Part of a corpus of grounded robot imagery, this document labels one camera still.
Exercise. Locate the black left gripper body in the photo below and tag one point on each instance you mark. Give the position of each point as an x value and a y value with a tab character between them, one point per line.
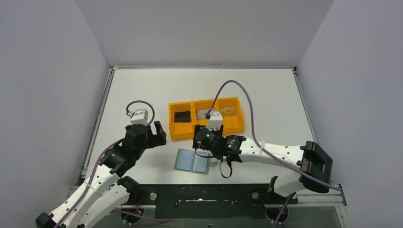
154	137

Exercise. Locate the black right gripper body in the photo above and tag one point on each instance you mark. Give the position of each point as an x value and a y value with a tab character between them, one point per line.
197	131

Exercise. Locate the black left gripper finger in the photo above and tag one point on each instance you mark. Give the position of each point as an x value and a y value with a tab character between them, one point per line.
158	127
160	138

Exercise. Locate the green card holder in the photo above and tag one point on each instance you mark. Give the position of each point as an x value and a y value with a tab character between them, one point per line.
194	161

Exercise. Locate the gold card with stripe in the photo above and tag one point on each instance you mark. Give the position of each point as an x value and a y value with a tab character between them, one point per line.
228	111

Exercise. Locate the silver VIP card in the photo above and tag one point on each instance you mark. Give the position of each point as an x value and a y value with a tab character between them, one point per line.
203	114

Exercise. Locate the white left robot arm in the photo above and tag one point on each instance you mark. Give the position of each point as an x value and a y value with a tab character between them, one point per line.
107	187

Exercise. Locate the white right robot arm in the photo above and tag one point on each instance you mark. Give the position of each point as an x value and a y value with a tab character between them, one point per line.
312	166

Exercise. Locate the yellow three-compartment bin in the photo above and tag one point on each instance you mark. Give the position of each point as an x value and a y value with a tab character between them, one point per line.
232	124

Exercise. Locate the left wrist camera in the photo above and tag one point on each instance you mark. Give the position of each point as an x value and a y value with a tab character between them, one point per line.
139	116

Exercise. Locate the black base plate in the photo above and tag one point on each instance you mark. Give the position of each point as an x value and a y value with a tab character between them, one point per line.
209	201

